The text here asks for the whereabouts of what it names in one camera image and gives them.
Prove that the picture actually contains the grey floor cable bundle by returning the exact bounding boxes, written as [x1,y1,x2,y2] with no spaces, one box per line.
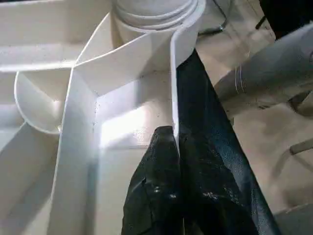
[199,0,232,35]

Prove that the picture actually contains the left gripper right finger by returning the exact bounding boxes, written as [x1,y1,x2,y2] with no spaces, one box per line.
[178,133,260,235]

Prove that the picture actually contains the white plastic table leg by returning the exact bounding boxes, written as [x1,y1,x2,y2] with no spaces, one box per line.
[113,0,196,31]

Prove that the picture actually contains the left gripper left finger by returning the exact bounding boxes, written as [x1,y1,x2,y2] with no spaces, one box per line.
[121,126,183,235]

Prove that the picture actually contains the black table mat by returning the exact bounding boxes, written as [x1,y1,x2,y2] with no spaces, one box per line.
[176,47,282,235]

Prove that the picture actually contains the white plastic table top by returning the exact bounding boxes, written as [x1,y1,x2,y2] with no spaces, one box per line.
[0,0,206,235]

